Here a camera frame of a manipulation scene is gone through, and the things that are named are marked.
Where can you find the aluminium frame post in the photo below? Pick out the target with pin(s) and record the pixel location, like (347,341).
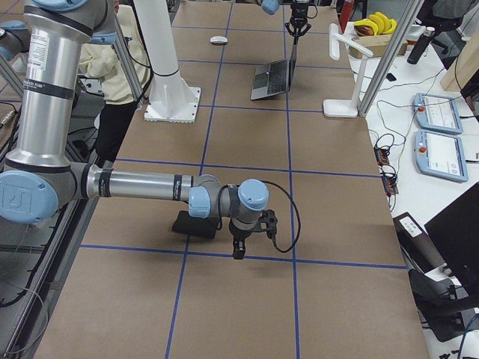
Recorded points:
(407,18)

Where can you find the silver laptop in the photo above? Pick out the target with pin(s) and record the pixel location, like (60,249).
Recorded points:
(274,78)

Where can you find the person in cream sweater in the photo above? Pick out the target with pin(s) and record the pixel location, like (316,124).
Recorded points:
(101,62)

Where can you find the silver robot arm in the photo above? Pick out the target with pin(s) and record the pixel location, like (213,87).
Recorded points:
(38,179)
(270,7)

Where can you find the black office chair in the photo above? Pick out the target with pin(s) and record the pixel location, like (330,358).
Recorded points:
(445,306)

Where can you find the black water bottle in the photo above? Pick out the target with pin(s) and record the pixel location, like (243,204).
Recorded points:
(420,46)

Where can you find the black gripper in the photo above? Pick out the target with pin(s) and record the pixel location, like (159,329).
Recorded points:
(239,235)
(299,13)

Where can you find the blue teach pendant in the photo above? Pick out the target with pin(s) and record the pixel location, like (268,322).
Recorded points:
(440,155)
(437,113)

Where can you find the white camera pole base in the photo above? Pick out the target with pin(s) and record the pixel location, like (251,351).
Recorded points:
(170,97)

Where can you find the blue teach pendant near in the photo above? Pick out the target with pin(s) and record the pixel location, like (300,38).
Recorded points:
(440,155)

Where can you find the black monitor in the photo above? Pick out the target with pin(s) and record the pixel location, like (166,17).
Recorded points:
(454,232)

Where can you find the black mouse pad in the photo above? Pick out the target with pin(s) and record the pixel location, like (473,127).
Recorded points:
(192,226)

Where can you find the blue teach pendant far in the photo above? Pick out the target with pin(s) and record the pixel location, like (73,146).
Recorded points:
(437,113)

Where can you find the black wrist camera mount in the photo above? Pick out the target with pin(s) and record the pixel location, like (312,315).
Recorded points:
(268,224)

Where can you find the yellow banana bunch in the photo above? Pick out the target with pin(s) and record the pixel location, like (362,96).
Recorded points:
(375,24)

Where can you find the white computer mouse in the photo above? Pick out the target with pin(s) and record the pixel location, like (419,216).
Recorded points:
(218,40)

